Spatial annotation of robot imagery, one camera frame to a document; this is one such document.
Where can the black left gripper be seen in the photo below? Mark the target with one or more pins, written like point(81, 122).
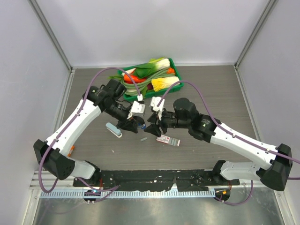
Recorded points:
point(128, 124)

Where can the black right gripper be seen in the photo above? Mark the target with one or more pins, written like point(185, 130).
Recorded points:
point(153, 129)

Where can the staple box red white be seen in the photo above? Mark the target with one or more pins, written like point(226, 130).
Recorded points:
point(168, 140)

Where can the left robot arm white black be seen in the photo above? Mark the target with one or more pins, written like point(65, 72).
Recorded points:
point(52, 154)

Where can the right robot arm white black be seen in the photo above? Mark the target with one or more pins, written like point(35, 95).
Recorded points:
point(269, 164)

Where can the light blue small stapler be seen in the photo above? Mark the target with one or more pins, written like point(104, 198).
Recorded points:
point(114, 130)

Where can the green bean bundle toy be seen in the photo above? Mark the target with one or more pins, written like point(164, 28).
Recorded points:
point(146, 86)

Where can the yellow napa cabbage toy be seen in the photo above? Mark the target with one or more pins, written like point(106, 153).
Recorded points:
point(163, 82)

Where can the green leafy vegetable toy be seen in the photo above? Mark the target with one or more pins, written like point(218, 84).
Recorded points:
point(141, 71)

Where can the small orange carrot toy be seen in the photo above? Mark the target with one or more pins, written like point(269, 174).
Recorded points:
point(170, 71)

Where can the white bok choy toy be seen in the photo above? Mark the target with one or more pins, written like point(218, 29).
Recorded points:
point(161, 63)

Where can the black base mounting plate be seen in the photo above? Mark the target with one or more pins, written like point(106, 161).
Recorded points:
point(155, 180)

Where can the orange snack bag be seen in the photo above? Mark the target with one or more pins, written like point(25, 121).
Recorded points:
point(70, 152)

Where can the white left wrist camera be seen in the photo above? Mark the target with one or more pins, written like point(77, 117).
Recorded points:
point(137, 108)

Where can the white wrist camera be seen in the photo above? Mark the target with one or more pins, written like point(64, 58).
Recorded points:
point(137, 108)
point(157, 106)

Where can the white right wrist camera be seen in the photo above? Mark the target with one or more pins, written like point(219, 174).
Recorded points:
point(157, 106)

